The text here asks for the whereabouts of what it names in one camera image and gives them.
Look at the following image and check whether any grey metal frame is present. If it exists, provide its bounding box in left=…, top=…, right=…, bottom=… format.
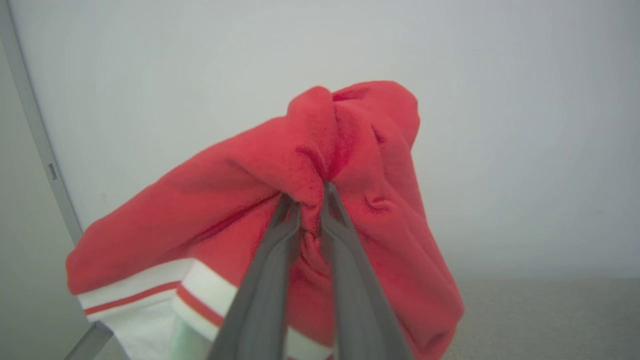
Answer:
left=0, top=0, right=115, bottom=360

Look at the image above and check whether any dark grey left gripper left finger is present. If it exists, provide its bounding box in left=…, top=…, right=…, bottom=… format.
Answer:
left=207, top=194, right=302, bottom=360

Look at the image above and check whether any grey fabric sofa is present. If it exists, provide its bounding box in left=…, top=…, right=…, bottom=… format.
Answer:
left=440, top=276, right=640, bottom=360

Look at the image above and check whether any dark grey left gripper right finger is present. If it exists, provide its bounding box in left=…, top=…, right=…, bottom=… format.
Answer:
left=320, top=182, right=413, bottom=360

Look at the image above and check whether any red sleeveless jersey white trim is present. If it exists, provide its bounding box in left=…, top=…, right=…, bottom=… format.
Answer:
left=66, top=80, right=465, bottom=360

